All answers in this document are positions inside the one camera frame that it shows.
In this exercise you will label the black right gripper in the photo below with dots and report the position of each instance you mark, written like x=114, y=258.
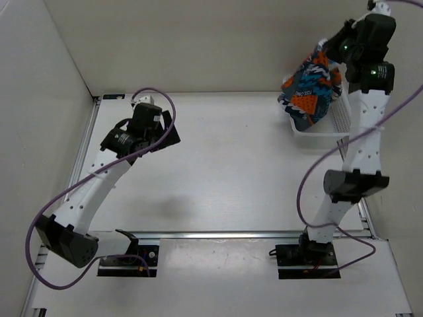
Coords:
x=349, y=28

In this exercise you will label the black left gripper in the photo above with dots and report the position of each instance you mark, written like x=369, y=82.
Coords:
x=170, y=139

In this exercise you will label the colourful patterned shorts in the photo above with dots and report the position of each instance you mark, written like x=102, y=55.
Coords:
x=307, y=95

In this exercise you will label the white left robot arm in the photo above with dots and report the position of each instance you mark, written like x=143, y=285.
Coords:
x=66, y=231

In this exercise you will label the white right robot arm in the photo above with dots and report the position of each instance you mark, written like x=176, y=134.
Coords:
x=360, y=175

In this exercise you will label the blue label sticker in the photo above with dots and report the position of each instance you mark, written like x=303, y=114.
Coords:
x=113, y=96

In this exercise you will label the white perforated plastic basket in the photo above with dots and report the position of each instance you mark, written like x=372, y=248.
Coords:
x=326, y=133

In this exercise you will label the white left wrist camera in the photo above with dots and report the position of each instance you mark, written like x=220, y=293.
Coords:
x=147, y=99

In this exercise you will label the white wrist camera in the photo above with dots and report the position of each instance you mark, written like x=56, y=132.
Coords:
x=147, y=99
x=378, y=7

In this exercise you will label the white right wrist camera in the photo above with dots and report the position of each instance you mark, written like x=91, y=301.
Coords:
x=378, y=7

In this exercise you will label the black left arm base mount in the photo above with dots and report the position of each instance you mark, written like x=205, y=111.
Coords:
x=133, y=267

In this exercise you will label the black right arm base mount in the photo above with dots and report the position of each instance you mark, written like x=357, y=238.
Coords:
x=294, y=264

